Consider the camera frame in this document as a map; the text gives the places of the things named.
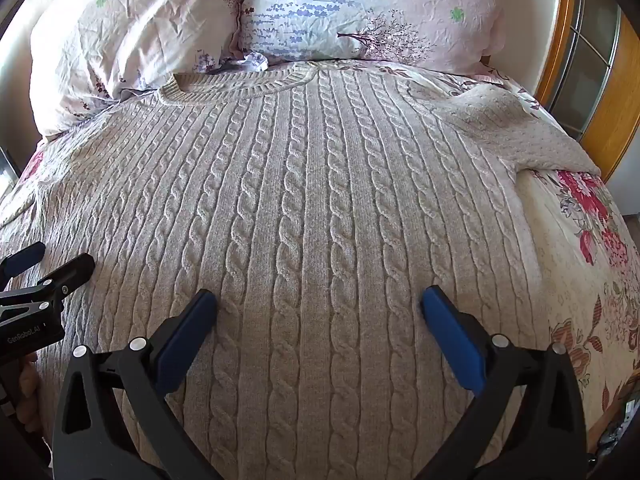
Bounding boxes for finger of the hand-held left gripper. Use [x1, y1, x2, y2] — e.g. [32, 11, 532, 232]
[0, 242, 47, 281]
[0, 253, 96, 321]

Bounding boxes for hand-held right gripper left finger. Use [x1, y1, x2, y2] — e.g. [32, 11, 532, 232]
[51, 289, 224, 480]

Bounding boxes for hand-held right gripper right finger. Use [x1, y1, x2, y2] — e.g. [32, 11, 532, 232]
[414, 285, 588, 480]

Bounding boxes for beige cable-knit sweater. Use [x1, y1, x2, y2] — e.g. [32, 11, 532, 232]
[0, 61, 602, 480]

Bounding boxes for person's left hand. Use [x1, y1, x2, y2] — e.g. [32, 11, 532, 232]
[14, 352, 42, 443]

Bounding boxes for floral bed sheet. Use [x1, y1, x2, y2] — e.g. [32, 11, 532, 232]
[0, 57, 640, 448]

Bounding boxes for pink floral pillow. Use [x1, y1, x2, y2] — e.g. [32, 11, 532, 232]
[30, 0, 244, 137]

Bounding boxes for glass cabinet door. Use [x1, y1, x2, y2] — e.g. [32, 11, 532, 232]
[548, 0, 623, 142]

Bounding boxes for pink pillow with purple flowers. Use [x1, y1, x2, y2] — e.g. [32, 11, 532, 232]
[235, 0, 505, 75]

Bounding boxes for wooden headboard frame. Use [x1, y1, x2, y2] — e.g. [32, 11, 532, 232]
[482, 0, 640, 183]

